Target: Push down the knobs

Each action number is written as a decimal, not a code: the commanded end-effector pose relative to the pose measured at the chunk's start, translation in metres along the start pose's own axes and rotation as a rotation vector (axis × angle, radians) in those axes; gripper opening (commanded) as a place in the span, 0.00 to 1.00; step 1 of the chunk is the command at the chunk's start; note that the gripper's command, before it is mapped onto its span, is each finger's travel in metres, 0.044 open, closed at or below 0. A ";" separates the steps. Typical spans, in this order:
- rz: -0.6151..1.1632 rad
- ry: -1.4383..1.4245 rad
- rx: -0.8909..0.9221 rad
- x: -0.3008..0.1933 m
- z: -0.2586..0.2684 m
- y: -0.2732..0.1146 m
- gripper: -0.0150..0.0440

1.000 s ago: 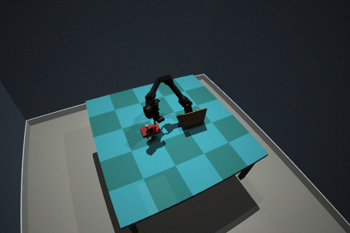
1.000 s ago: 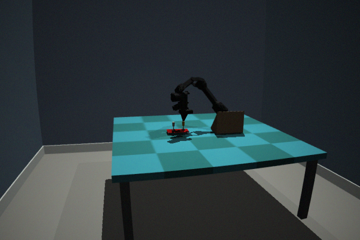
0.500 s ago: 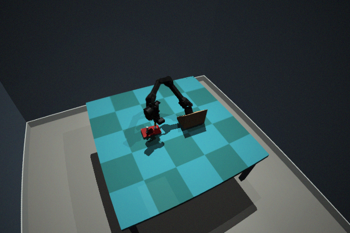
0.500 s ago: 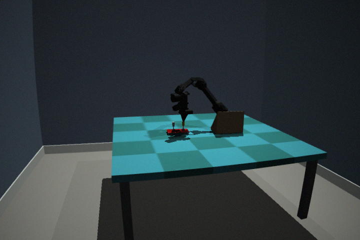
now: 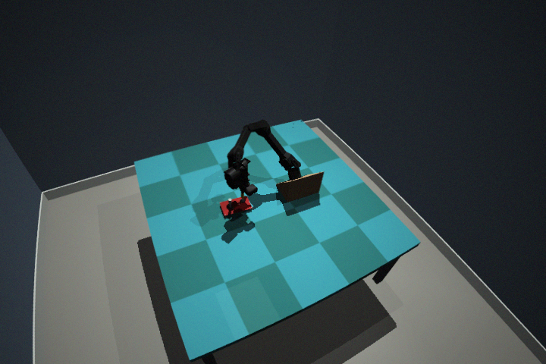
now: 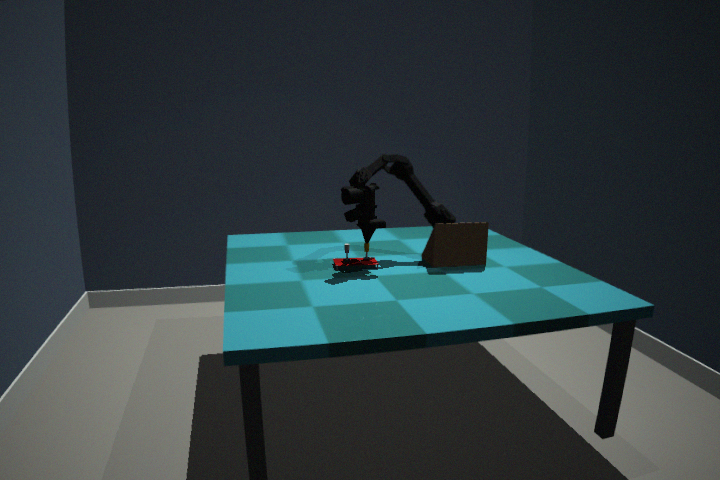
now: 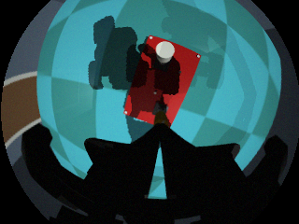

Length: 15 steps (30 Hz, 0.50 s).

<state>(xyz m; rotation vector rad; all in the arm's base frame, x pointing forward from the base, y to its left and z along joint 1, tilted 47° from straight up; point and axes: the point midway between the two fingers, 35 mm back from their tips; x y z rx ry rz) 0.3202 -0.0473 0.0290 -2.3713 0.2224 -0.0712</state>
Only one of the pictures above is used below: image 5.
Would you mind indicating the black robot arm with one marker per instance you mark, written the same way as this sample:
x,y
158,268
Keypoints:
x,y
238,167

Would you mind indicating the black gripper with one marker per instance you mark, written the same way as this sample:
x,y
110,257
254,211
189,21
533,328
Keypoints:
x,y
245,187

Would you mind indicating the red circuit board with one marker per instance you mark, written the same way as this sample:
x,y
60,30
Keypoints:
x,y
232,206

